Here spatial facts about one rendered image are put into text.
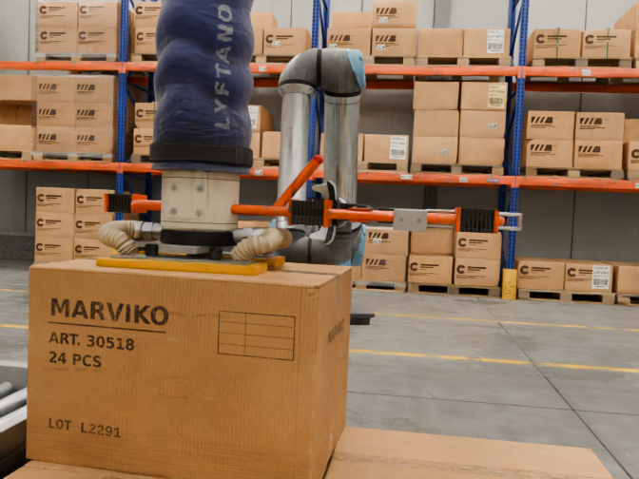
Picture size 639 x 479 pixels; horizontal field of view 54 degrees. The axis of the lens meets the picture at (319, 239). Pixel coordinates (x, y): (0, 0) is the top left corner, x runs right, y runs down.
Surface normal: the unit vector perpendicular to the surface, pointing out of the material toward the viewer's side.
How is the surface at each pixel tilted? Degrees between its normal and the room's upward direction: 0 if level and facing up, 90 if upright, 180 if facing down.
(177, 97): 77
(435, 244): 92
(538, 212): 90
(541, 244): 90
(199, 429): 90
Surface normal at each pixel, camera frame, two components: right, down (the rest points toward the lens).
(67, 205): -0.12, 0.06
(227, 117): 0.68, -0.20
